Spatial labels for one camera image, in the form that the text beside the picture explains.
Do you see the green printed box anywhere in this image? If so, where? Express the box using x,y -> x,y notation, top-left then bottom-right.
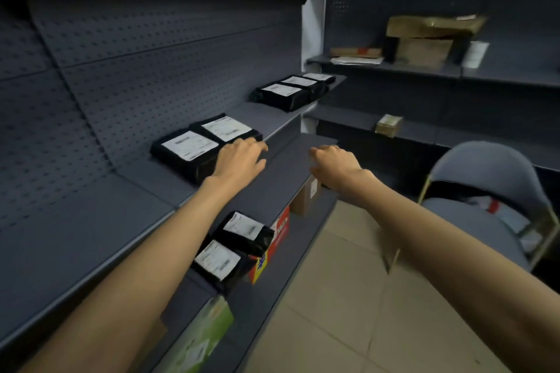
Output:
150,295 -> 235,373

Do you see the small box pale top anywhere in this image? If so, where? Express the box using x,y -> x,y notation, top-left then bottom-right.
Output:
374,113 -> 405,139

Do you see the flat cardboard box red tape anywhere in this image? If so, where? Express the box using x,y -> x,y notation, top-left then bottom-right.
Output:
329,47 -> 384,59

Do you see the flattened brown cardboard carton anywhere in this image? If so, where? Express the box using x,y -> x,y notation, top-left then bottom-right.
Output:
386,14 -> 489,40

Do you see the small cardboard box white sticker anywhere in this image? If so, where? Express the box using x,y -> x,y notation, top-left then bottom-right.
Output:
289,175 -> 323,218

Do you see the grey folding chair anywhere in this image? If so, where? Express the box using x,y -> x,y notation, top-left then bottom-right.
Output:
384,140 -> 560,275

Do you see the brown cardboard box dark side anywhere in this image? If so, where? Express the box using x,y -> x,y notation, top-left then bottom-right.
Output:
384,37 -> 454,71

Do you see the person's right hand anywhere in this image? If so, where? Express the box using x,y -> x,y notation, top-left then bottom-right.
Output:
309,144 -> 377,196

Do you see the white paper roll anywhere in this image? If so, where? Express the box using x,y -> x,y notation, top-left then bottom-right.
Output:
460,40 -> 491,70

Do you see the red printed carton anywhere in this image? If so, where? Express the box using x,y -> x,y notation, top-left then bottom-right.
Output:
247,205 -> 291,286

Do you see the person's left hand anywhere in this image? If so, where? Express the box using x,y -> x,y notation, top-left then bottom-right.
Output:
209,137 -> 268,194

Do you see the white flat envelope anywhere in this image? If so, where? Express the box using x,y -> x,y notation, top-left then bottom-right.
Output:
329,56 -> 386,66

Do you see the black bag package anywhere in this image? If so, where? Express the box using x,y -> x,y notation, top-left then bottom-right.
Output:
302,72 -> 337,86
279,75 -> 330,100
150,126 -> 225,187
213,210 -> 275,258
189,112 -> 264,155
191,238 -> 259,295
249,82 -> 312,113

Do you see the person's left forearm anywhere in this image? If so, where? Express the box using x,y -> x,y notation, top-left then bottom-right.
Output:
17,175 -> 230,373

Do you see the white bag red mark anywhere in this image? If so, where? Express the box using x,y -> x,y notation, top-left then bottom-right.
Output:
463,195 -> 545,254

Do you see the person's right forearm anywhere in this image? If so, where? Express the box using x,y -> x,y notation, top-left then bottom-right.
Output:
348,171 -> 560,373

